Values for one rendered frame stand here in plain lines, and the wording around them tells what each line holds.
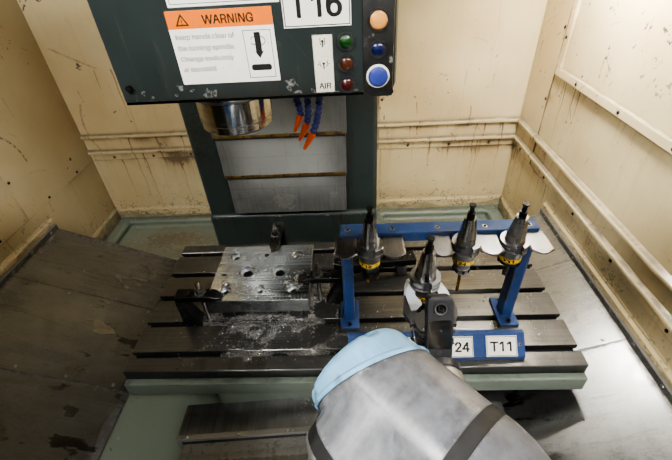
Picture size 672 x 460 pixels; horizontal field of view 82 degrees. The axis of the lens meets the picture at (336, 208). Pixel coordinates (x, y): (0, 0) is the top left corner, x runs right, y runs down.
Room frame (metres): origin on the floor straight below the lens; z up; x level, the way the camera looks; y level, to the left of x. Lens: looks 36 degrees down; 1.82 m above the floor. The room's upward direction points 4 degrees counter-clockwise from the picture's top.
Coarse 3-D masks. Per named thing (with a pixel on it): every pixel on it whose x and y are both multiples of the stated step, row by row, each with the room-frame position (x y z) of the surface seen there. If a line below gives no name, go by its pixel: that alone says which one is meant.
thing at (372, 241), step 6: (366, 222) 0.67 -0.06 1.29; (372, 222) 0.66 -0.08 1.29; (366, 228) 0.66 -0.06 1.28; (372, 228) 0.66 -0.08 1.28; (366, 234) 0.66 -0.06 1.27; (372, 234) 0.66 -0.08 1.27; (360, 240) 0.67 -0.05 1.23; (366, 240) 0.65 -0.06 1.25; (372, 240) 0.65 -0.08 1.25; (378, 240) 0.66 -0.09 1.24; (366, 246) 0.65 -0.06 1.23; (372, 246) 0.65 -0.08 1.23; (378, 246) 0.66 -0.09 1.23
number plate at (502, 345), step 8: (488, 336) 0.59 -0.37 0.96; (496, 336) 0.59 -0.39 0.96; (504, 336) 0.59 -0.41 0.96; (512, 336) 0.59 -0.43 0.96; (488, 344) 0.58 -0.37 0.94; (496, 344) 0.58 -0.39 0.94; (504, 344) 0.58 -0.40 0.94; (512, 344) 0.58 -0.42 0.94; (488, 352) 0.57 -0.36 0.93; (496, 352) 0.57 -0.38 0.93; (504, 352) 0.56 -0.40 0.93; (512, 352) 0.56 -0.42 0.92
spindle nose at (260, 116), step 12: (204, 108) 0.76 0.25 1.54; (216, 108) 0.75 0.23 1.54; (228, 108) 0.75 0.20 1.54; (240, 108) 0.75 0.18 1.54; (252, 108) 0.76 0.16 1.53; (264, 108) 0.79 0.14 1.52; (204, 120) 0.77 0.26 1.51; (216, 120) 0.75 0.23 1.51; (228, 120) 0.75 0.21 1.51; (240, 120) 0.75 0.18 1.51; (252, 120) 0.76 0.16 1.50; (264, 120) 0.78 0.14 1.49; (216, 132) 0.76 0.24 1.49; (228, 132) 0.75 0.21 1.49; (240, 132) 0.75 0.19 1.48; (252, 132) 0.76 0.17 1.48
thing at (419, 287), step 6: (414, 270) 0.58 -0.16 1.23; (414, 276) 0.56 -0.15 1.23; (438, 276) 0.56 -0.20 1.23; (414, 282) 0.54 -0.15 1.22; (420, 282) 0.54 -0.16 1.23; (432, 282) 0.54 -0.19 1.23; (438, 282) 0.54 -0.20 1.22; (414, 288) 0.54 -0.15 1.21; (420, 288) 0.53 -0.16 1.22; (426, 288) 0.54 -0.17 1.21; (432, 288) 0.53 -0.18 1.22; (438, 288) 0.54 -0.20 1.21
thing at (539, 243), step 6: (528, 234) 0.68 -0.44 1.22; (534, 234) 0.68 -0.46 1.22; (540, 234) 0.68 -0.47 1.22; (534, 240) 0.66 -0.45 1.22; (540, 240) 0.66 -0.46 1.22; (546, 240) 0.65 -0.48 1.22; (534, 246) 0.64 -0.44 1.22; (540, 246) 0.64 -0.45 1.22; (546, 246) 0.63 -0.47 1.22; (552, 246) 0.63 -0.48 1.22; (540, 252) 0.62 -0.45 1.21; (546, 252) 0.62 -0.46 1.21
